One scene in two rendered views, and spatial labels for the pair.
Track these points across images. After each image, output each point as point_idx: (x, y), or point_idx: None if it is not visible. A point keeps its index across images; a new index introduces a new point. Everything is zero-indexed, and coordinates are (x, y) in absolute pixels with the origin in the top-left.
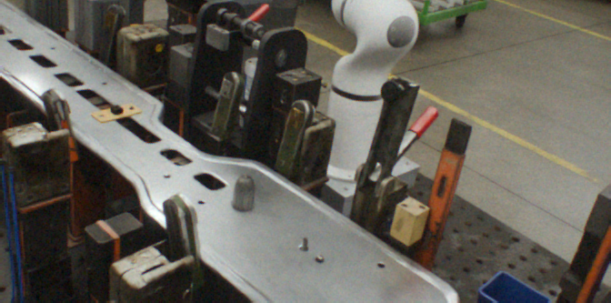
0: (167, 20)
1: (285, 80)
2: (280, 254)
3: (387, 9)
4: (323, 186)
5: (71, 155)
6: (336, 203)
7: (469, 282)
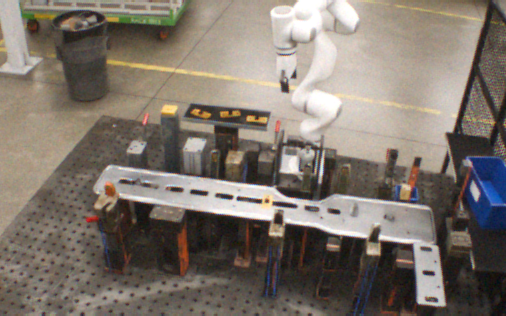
0: (215, 140)
1: (331, 158)
2: (382, 223)
3: (334, 105)
4: None
5: None
6: None
7: None
